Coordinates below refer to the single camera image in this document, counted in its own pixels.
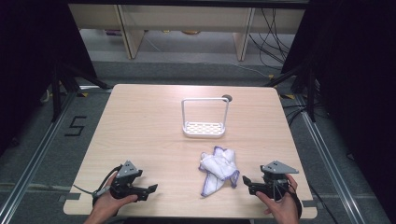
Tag person's right hand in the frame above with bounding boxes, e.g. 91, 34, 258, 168
255, 174, 301, 224

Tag black curtain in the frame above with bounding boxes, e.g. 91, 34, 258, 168
0, 0, 98, 157
281, 0, 396, 216

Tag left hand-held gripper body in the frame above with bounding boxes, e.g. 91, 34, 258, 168
109, 160, 144, 202

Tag aluminium floor rail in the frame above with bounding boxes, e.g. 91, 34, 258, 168
0, 91, 78, 224
294, 94, 366, 224

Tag black metal stand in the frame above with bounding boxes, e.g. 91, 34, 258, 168
50, 61, 110, 123
264, 65, 319, 123

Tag white rack with handle bar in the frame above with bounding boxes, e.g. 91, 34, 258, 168
181, 97, 231, 139

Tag light wooden desk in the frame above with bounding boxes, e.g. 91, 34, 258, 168
68, 3, 306, 62

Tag right hand-held gripper cable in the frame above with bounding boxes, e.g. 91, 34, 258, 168
288, 181, 304, 219

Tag person's left hand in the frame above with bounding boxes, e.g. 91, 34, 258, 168
92, 174, 139, 218

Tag white floor cable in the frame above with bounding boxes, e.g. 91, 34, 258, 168
230, 62, 273, 78

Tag bundle of black cables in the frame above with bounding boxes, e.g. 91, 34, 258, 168
247, 7, 297, 70

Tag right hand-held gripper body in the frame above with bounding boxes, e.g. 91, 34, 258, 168
260, 160, 300, 201

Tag white cloth with purple edge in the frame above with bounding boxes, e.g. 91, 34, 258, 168
198, 146, 241, 198

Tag hand-held gripper cable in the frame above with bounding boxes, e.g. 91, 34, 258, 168
288, 181, 304, 219
72, 164, 123, 200

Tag left hand-held gripper cable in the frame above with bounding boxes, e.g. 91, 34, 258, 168
72, 164, 123, 200

